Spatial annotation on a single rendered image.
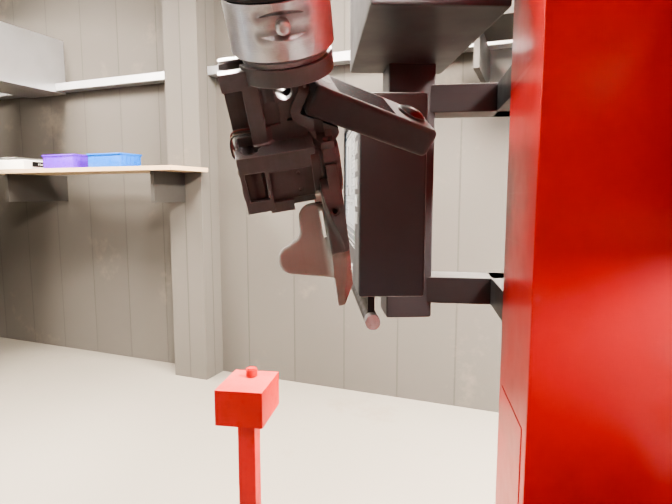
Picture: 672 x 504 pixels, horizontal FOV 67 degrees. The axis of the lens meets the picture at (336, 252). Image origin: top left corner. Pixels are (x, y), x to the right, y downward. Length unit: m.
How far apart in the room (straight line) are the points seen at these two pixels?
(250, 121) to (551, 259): 0.54
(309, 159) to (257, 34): 0.10
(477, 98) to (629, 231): 0.64
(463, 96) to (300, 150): 0.99
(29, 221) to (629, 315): 5.23
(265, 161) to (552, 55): 0.53
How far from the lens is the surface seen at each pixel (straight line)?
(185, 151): 4.00
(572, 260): 0.82
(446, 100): 1.36
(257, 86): 0.38
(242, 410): 1.72
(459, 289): 1.36
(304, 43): 0.37
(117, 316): 4.91
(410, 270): 0.92
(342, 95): 0.40
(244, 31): 0.37
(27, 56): 5.04
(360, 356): 3.73
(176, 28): 4.19
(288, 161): 0.40
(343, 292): 0.43
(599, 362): 0.87
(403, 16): 1.03
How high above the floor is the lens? 1.42
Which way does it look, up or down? 6 degrees down
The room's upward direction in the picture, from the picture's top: straight up
